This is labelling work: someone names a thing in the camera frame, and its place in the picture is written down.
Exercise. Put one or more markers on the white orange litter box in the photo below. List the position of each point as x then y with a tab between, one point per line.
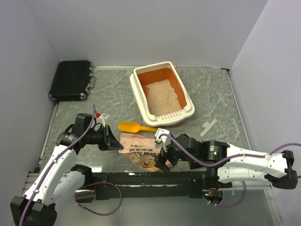
145	75

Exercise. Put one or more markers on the black hard case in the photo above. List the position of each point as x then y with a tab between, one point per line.
73	81

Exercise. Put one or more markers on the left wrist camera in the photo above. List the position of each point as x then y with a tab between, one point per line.
101	118

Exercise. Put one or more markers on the yellow plastic litter scoop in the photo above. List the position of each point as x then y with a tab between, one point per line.
134	128

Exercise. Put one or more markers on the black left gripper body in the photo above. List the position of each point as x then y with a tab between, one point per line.
96	137

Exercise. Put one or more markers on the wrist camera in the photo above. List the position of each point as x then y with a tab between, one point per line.
101	118
162	137

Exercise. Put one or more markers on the pink cat litter bag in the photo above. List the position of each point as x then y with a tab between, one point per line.
140	150

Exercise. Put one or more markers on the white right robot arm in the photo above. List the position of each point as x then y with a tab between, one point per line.
226	163

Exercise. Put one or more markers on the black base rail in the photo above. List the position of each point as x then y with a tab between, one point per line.
150	184

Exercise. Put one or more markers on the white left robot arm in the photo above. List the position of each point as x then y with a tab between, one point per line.
39	204

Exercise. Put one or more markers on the metal bag clip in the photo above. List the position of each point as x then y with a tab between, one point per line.
207	126

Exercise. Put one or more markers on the clean litter granules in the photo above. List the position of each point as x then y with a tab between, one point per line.
161	98

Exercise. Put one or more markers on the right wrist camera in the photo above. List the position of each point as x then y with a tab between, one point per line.
162	137

